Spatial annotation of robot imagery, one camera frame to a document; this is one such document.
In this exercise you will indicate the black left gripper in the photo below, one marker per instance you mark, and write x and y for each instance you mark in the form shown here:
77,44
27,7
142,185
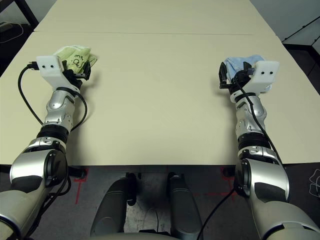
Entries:
76,77

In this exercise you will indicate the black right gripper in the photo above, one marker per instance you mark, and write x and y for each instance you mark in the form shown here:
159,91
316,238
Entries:
237,82

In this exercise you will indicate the green towel with white trim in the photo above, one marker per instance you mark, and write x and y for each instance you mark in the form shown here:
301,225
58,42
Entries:
77,56

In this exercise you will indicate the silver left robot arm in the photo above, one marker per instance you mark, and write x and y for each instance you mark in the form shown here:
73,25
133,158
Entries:
57,107

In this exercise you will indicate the folded light blue towel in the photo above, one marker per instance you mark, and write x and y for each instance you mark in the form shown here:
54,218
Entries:
237,63

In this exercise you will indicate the black tripod stand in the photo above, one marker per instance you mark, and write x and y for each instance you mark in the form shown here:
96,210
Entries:
302,26

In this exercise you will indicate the grey power adapter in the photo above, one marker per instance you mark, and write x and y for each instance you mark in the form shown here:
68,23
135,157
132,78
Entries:
5,25

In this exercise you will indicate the grey right robot leg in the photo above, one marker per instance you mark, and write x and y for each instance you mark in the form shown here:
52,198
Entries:
185,207

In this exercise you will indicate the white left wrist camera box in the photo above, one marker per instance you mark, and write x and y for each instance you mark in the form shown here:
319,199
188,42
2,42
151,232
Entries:
50,66

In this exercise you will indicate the side table with black frame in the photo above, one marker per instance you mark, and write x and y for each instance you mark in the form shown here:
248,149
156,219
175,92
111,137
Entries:
31,11

